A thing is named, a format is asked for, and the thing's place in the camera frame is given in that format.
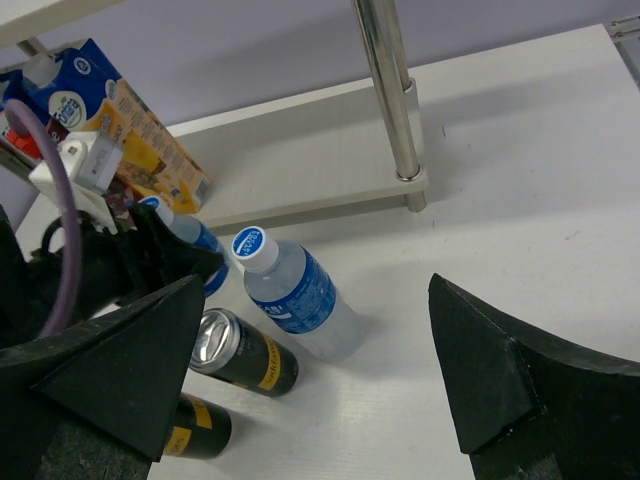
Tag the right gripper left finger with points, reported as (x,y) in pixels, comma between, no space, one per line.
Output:
(98,400)

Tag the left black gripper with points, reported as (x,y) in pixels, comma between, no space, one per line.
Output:
(156,258)

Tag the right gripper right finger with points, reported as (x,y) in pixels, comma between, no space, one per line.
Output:
(527,404)

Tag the blue water bottle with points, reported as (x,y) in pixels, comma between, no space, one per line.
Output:
(287,283)
(191,230)

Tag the black yellow can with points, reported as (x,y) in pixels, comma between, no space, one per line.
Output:
(229,349)
(201,430)

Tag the white two-tier shelf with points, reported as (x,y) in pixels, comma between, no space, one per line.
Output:
(336,150)

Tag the yellow pineapple juice carton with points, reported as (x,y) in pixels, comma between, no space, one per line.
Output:
(78,86)

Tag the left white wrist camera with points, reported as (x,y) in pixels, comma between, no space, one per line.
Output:
(90,159)

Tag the aluminium right side rail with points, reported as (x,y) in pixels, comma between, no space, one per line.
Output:
(625,35)

